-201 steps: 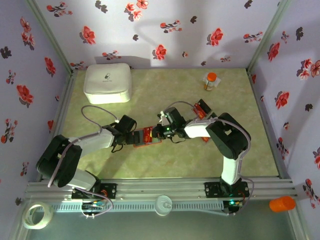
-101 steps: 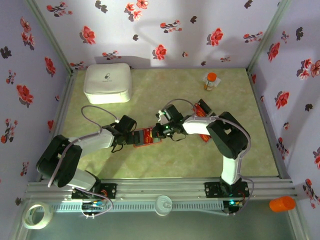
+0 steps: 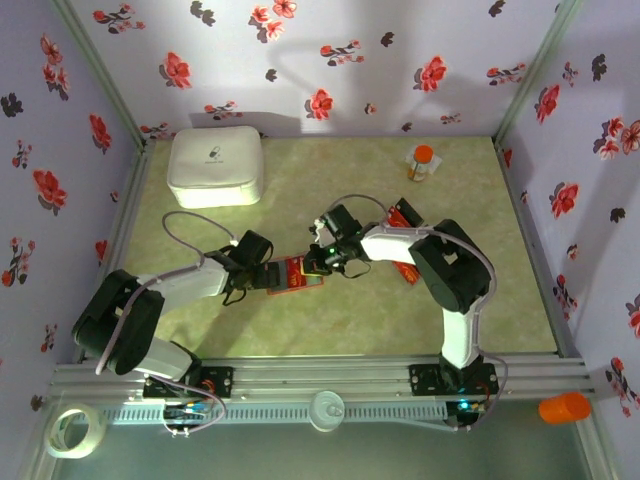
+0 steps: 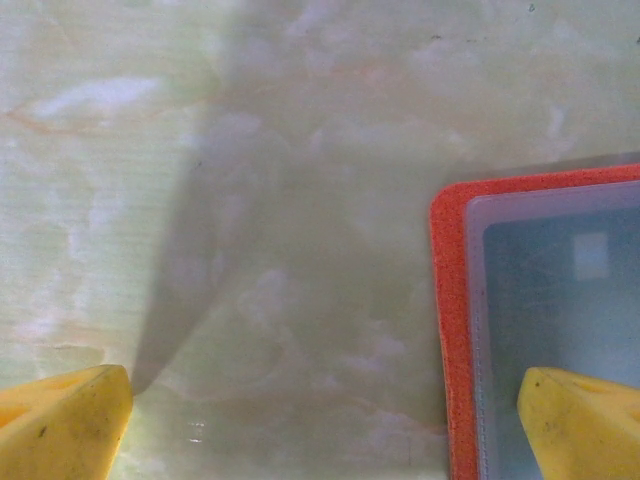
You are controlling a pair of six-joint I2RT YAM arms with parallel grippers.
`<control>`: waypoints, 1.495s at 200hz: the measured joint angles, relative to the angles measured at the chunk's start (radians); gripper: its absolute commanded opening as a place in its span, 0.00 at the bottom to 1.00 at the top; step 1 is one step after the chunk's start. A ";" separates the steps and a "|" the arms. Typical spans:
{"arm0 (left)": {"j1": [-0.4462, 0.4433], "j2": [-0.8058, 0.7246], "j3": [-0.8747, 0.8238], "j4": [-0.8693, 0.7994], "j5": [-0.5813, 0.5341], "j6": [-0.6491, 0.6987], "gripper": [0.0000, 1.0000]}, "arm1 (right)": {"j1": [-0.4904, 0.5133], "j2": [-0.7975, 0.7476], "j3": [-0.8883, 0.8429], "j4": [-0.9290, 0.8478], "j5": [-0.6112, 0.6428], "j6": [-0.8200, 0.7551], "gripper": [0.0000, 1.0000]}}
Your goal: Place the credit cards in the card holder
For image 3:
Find aluminium frame rail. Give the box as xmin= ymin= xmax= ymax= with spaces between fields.
xmin=492 ymin=139 xmax=584 ymax=359
xmin=73 ymin=139 xmax=156 ymax=362

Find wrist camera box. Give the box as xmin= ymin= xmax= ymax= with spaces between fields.
xmin=321 ymin=203 xmax=362 ymax=240
xmin=234 ymin=229 xmax=275 ymax=266

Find white medicine bag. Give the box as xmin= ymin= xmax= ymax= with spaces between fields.
xmin=167 ymin=125 xmax=266 ymax=209

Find clear tape roll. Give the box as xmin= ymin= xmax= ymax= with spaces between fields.
xmin=44 ymin=402 xmax=108 ymax=460

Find pill bottle with orange cap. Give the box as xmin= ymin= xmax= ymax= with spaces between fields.
xmin=407 ymin=144 xmax=435 ymax=182

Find red and black packets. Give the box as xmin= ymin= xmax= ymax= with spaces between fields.
xmin=384 ymin=197 xmax=429 ymax=289

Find wide aluminium base rail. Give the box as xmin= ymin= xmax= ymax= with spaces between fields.
xmin=49 ymin=354 xmax=596 ymax=401

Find aluminium frame post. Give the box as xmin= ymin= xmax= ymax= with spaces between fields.
xmin=14 ymin=397 xmax=64 ymax=480
xmin=574 ymin=399 xmax=619 ymax=480
xmin=491 ymin=0 xmax=586 ymax=147
xmin=48 ymin=0 xmax=154 ymax=149

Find black VIP card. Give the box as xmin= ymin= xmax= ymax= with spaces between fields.
xmin=397 ymin=198 xmax=426 ymax=221

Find circuit board with wires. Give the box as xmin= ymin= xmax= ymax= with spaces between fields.
xmin=162 ymin=398 xmax=214 ymax=435
xmin=446 ymin=398 xmax=489 ymax=432

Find left arm grey cable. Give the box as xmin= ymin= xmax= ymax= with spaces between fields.
xmin=94 ymin=210 xmax=239 ymax=435

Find orange plastic cup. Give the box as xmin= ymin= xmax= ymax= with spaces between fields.
xmin=537 ymin=391 xmax=593 ymax=426

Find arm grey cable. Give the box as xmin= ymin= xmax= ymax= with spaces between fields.
xmin=94 ymin=210 xmax=239 ymax=435
xmin=324 ymin=193 xmax=510 ymax=432

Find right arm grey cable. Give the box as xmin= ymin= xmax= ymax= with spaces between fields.
xmin=324 ymin=193 xmax=510 ymax=432

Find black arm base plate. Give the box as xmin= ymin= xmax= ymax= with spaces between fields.
xmin=408 ymin=363 xmax=500 ymax=397
xmin=143 ymin=365 xmax=235 ymax=400

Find white slotted cable duct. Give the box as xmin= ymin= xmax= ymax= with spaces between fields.
xmin=102 ymin=402 xmax=450 ymax=427

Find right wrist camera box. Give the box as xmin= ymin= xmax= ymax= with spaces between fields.
xmin=321 ymin=203 xmax=362 ymax=240

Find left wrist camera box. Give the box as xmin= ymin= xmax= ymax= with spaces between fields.
xmin=234 ymin=229 xmax=275 ymax=266

